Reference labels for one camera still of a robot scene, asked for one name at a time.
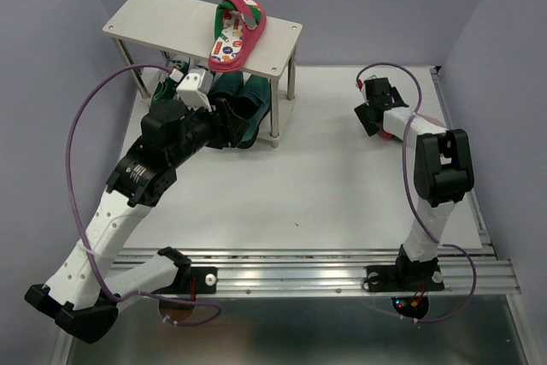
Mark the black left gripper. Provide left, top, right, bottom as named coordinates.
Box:
left=170, top=97, right=252, bottom=167

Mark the green leather loafer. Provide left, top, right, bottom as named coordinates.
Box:
left=208, top=71, right=244, bottom=104
left=232, top=75, right=272, bottom=150

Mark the green canvas sneaker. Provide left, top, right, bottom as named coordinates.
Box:
left=150, top=55, right=191, bottom=105

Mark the colourful pink slide sandal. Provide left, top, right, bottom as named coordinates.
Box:
left=208, top=0, right=268, bottom=74

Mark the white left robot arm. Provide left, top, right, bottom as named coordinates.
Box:
left=25, top=98, right=249, bottom=344

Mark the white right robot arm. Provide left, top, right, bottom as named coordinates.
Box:
left=355, top=77, right=474, bottom=292

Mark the white two-tier shoe shelf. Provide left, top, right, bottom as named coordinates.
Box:
left=103, top=0, right=303, bottom=148

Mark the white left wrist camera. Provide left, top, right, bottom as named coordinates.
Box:
left=176, top=68, right=214, bottom=111

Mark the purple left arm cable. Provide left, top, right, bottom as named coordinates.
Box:
left=63, top=62, right=223, bottom=327

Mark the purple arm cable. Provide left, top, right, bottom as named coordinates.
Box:
left=63, top=62, right=223, bottom=327
left=355, top=61, right=478, bottom=324

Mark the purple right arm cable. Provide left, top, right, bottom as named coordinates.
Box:
left=355, top=61, right=478, bottom=324

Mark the aluminium mounting rail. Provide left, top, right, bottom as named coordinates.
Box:
left=74, top=248, right=521, bottom=297

